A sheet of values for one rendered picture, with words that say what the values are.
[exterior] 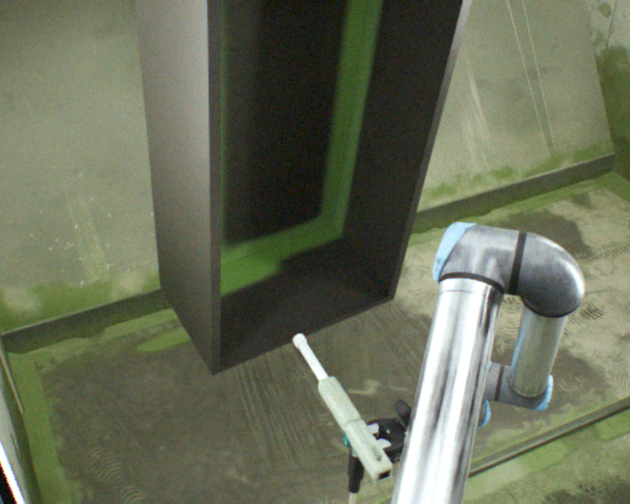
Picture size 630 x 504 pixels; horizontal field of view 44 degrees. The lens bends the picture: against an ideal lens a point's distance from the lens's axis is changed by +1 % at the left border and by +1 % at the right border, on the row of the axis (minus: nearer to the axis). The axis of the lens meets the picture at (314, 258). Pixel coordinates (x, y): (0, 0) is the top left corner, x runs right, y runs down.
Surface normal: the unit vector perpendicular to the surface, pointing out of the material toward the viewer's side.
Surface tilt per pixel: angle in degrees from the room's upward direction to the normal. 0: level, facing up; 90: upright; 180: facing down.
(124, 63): 57
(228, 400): 0
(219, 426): 0
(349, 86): 102
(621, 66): 90
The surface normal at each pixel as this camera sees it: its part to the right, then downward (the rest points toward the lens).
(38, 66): 0.35, 0.02
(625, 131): -0.90, 0.27
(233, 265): 0.09, -0.68
